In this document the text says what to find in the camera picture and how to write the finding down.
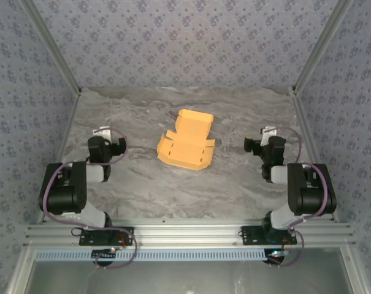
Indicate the orange paper box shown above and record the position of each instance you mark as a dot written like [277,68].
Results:
[185,144]

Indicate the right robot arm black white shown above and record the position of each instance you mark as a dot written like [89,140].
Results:
[311,196]

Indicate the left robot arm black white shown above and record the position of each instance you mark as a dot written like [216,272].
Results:
[65,196]

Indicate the small black controller board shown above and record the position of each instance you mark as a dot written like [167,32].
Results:
[272,260]
[99,254]

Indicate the grey metal sheet panel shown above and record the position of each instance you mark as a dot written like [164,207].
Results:
[185,278]

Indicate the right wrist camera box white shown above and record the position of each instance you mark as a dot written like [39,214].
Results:
[265,139]

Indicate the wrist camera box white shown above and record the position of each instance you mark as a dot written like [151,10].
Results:
[102,131]
[265,139]

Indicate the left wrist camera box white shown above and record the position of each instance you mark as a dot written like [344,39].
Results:
[102,131]

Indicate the aluminium table side rail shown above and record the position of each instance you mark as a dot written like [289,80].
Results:
[303,122]
[65,137]

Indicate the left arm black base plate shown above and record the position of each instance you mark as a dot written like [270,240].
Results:
[125,233]

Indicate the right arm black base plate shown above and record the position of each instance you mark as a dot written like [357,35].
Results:
[249,235]

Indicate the wide aluminium frame beam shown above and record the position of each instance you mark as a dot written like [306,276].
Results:
[188,232]

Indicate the aluminium frame post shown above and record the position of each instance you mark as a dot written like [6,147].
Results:
[52,46]
[320,46]

